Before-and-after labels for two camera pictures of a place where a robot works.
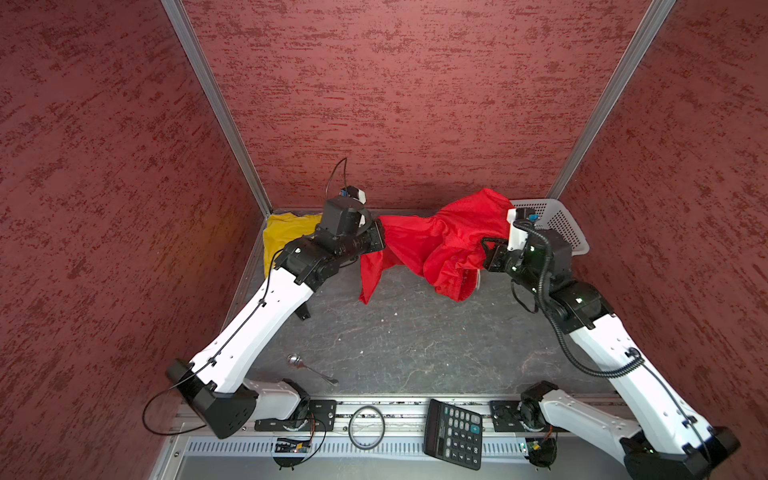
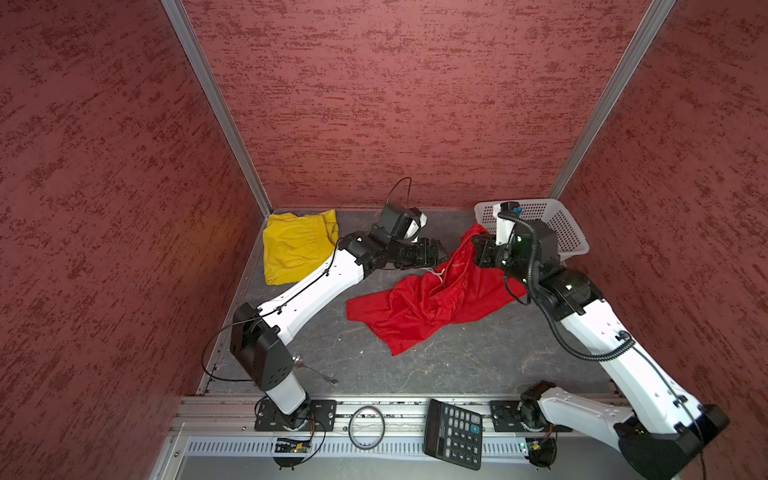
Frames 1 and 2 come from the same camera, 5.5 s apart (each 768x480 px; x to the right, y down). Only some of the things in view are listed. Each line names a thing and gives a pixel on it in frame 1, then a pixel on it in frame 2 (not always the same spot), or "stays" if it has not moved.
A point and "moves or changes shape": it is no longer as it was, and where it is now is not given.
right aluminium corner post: x=649 y=27 stays
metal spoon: x=295 y=360 stays
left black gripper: x=376 y=231 → x=422 y=260
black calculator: x=453 y=435 stays
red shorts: x=446 y=243 moves or changes shape
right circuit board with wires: x=542 y=452 stays
